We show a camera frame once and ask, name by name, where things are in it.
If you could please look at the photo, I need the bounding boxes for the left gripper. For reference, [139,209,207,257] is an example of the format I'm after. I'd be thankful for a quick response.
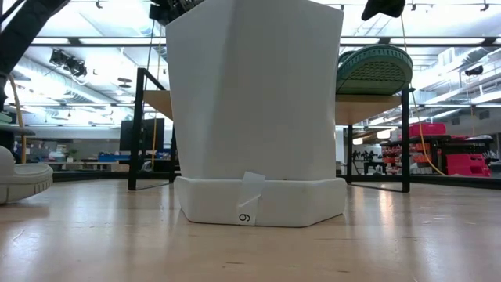
[148,0,205,27]

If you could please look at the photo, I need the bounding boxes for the grey foam slide sandal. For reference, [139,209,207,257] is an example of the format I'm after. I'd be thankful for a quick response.
[0,144,54,205]

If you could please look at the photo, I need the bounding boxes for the black ceiling track beam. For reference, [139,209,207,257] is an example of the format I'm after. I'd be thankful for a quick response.
[30,36,501,49]

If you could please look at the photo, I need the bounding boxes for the black ceiling mounted device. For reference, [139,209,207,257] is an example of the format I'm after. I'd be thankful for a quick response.
[49,49,88,78]

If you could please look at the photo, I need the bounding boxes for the black background monitor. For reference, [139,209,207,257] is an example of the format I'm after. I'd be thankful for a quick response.
[119,118,165,152]

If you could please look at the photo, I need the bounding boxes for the white hexagonal plant pot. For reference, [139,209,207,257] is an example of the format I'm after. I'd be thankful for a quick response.
[165,0,348,228]

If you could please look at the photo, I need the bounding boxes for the red storage bin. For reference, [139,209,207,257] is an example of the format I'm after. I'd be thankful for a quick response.
[409,122,447,138]

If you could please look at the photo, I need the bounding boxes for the dark storage rack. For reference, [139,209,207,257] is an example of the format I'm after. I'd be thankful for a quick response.
[381,135,439,175]

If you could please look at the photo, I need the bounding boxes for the blue storage bins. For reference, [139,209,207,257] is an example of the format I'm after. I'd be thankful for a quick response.
[97,152,131,163]

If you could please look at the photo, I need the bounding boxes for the red storage boxes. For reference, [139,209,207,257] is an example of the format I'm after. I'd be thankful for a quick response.
[445,153,492,178]

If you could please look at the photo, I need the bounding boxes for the black desk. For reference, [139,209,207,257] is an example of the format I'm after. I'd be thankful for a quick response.
[0,124,37,137]

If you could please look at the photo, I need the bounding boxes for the clear tape label numbered six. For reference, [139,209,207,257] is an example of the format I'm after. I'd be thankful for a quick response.
[236,171,266,226]

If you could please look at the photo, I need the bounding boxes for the wooden shelf with black frame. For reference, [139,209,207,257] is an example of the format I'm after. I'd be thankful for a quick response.
[127,67,412,193]

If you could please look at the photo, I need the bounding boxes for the hanging yellow cable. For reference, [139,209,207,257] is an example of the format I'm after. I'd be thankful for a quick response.
[398,14,447,177]
[150,23,164,170]

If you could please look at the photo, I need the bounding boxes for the black table frame rails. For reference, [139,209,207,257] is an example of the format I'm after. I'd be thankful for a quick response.
[52,168,501,192]

